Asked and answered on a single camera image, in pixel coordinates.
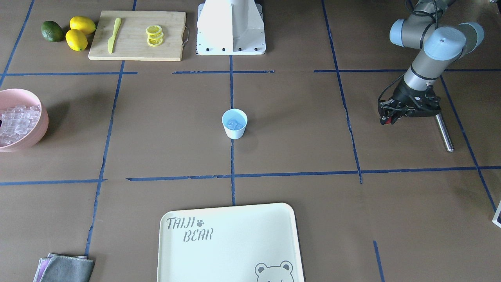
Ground green lime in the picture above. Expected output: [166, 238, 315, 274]
[41, 21, 65, 43]

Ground dark grey folded cloth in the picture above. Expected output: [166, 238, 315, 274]
[33, 253, 95, 282]

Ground lemon slices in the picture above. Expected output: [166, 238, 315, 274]
[145, 25, 164, 47]

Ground pink bowl with ice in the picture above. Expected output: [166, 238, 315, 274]
[0, 88, 49, 152]

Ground wooden cutting board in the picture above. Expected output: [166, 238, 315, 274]
[88, 10, 187, 62]

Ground white camera post with base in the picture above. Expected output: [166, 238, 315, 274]
[196, 0, 267, 56]

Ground yellow knife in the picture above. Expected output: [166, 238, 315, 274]
[107, 18, 122, 54]

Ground steel muddler black tip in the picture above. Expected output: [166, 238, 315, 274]
[435, 114, 454, 152]

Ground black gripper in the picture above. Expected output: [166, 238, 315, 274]
[378, 80, 442, 125]

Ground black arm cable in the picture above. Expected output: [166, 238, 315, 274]
[377, 74, 404, 114]

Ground cream bear tray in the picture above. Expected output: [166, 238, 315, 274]
[156, 203, 305, 282]

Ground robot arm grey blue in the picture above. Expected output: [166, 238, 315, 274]
[377, 0, 485, 125]

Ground light blue plastic cup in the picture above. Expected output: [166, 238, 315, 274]
[222, 108, 248, 140]

